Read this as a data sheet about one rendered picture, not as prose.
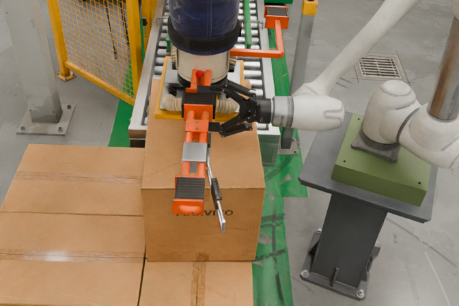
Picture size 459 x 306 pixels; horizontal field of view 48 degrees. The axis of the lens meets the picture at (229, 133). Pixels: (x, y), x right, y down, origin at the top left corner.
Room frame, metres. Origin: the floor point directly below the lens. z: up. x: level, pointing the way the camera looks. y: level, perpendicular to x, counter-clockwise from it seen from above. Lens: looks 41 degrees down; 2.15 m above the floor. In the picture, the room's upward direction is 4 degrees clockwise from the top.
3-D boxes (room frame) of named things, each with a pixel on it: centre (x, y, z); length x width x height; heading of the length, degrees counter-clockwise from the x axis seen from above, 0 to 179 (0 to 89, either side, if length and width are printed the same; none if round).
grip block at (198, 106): (1.17, 0.09, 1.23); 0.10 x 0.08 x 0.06; 92
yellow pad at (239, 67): (1.43, 0.01, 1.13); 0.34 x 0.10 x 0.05; 2
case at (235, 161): (1.41, 0.10, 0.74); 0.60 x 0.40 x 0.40; 6
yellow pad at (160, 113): (1.42, 0.20, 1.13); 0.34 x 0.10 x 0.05; 2
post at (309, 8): (2.38, -0.35, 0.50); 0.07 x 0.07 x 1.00; 3
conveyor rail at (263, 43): (2.97, -0.15, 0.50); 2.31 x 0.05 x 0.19; 3
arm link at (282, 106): (1.17, -0.14, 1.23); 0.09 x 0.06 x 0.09; 3
